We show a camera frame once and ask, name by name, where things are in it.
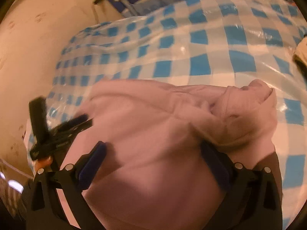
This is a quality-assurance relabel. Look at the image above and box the cream fluffy cloth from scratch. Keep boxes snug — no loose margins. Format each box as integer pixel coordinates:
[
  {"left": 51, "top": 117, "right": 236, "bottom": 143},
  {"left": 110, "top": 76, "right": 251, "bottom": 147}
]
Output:
[{"left": 293, "top": 41, "right": 307, "bottom": 67}]

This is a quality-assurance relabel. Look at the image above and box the blue checkered plastic bed cover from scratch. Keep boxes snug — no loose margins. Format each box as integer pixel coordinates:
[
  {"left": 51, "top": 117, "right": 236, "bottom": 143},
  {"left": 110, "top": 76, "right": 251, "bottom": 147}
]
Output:
[{"left": 45, "top": 0, "right": 306, "bottom": 229}]

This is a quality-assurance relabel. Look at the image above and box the pink hoodie garment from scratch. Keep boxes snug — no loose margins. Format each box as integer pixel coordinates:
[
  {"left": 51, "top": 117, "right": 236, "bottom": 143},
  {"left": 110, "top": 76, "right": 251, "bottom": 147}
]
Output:
[{"left": 63, "top": 80, "right": 282, "bottom": 229}]

